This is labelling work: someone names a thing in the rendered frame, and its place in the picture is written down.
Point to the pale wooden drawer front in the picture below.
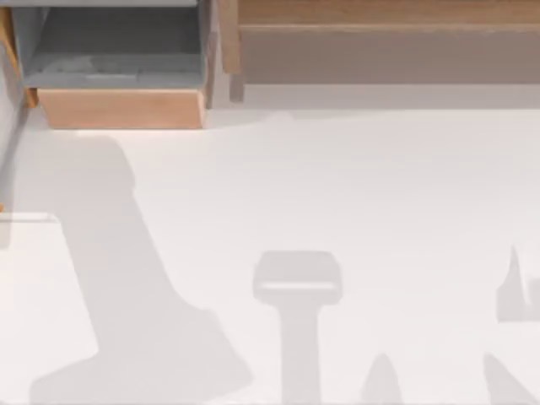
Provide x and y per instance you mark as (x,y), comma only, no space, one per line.
(120,107)

